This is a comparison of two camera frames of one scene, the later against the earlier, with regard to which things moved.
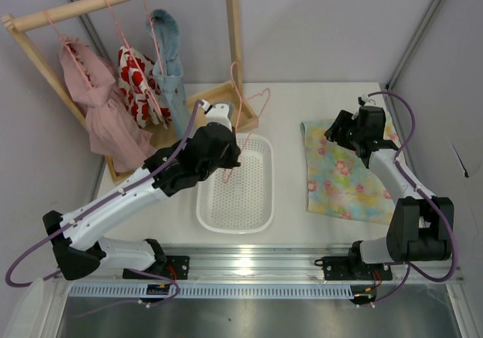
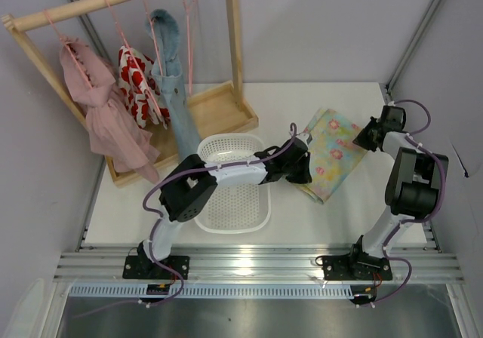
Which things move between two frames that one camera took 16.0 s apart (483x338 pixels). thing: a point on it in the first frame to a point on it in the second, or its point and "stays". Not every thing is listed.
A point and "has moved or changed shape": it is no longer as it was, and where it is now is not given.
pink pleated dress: [112, 130] stays
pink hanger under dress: [67, 48] stays
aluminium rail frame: [259, 264] stays
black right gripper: [341, 130] to [369, 135]
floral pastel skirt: [339, 185] has moved or changed shape
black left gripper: [229, 154] to [302, 163]
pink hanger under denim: [153, 33] stays
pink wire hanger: [241, 100] to [189, 9]
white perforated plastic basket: [240, 199] stays
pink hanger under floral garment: [131, 57] stays
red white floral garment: [136, 97] stays
